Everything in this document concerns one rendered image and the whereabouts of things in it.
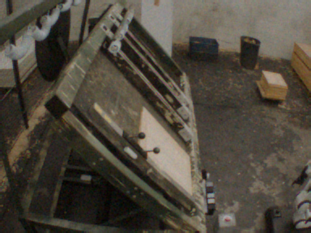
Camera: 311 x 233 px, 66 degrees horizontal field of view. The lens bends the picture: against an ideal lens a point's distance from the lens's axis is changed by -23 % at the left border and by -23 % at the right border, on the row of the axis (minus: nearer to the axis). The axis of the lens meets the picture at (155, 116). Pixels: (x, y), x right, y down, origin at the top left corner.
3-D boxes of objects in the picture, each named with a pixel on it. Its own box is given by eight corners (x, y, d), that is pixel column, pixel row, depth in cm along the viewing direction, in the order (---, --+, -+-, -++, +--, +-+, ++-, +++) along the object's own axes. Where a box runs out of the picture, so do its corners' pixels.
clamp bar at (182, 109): (184, 120, 273) (206, 107, 265) (98, 23, 221) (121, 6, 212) (183, 114, 281) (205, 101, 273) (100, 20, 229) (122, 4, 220)
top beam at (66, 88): (57, 120, 122) (70, 109, 118) (42, 105, 117) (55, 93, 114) (121, 7, 303) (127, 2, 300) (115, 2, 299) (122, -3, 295)
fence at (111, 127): (190, 205, 191) (195, 203, 190) (88, 112, 149) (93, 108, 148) (189, 200, 195) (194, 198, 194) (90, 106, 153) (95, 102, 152)
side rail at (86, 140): (183, 235, 173) (198, 230, 169) (49, 126, 124) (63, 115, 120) (183, 228, 178) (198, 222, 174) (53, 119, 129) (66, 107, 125)
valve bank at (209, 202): (214, 226, 209) (221, 209, 195) (197, 226, 209) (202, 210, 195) (210, 184, 250) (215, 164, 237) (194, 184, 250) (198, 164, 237)
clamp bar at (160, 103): (186, 143, 248) (210, 129, 239) (89, 35, 195) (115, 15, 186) (185, 135, 256) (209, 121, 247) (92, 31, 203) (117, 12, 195)
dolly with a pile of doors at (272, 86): (283, 105, 474) (288, 86, 451) (261, 103, 477) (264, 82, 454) (275, 89, 524) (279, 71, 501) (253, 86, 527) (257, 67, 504)
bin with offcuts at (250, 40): (260, 72, 585) (263, 45, 548) (239, 68, 588) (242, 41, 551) (255, 62, 627) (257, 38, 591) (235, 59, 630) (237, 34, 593)
